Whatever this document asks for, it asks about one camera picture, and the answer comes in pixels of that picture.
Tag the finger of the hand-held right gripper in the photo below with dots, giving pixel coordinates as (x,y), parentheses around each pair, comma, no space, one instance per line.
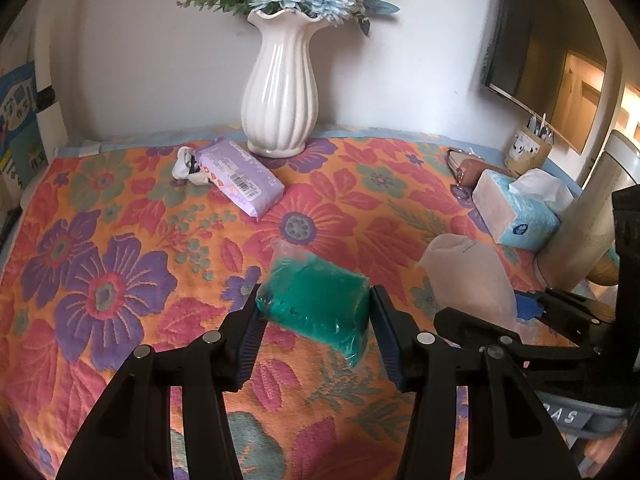
(530,306)
(475,329)

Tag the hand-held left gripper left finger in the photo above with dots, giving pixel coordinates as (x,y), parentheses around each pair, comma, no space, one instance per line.
(250,340)

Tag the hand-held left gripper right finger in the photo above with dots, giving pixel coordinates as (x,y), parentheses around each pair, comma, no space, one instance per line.
(389,340)

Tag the translucent plastic cup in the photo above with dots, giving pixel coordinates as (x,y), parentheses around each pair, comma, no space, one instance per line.
(465,280)

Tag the green towel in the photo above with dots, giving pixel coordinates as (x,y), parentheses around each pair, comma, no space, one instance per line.
(312,295)

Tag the tan woven object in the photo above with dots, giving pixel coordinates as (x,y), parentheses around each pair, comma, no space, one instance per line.
(605,270)

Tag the gold thermos bottle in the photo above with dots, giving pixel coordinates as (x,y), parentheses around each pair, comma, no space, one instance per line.
(580,230)

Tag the blue tissue pack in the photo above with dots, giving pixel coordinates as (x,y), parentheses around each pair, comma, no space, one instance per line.
(515,207)

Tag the floral blanket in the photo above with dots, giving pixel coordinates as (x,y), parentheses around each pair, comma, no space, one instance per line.
(150,240)

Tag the brown wallet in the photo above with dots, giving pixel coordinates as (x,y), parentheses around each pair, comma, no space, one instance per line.
(475,167)

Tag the paper pen holder cup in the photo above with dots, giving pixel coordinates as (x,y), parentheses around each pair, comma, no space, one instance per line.
(527,150)

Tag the purple pad packet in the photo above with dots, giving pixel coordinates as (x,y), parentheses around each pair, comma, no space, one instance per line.
(240,175)

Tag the white sock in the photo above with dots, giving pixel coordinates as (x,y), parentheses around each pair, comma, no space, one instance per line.
(190,167)

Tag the wooden door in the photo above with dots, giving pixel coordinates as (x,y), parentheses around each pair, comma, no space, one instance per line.
(631,110)

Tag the white ribbed vase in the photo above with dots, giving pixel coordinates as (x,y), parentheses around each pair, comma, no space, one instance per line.
(280,90)

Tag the blue book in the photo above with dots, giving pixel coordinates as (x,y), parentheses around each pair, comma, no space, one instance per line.
(17,125)

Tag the black wall television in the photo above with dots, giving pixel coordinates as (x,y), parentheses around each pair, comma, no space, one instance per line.
(540,55)

